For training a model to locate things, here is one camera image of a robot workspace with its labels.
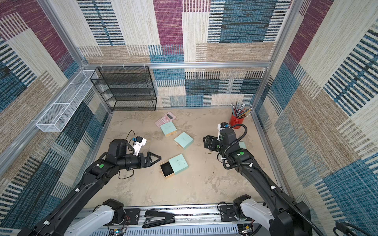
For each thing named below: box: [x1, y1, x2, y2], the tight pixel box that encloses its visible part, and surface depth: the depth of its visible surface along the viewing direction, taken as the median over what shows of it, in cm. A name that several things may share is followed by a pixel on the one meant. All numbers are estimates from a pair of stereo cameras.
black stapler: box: [142, 209, 176, 229], surface depth 73 cm
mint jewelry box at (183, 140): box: [174, 131, 194, 150], surface depth 101 cm
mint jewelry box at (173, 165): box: [159, 153, 189, 179], surface depth 89 cm
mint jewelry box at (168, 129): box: [159, 120, 178, 138], surface depth 107 cm
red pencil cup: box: [229, 114, 245, 129], surface depth 104 cm
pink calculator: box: [154, 111, 177, 129], surface depth 114 cm
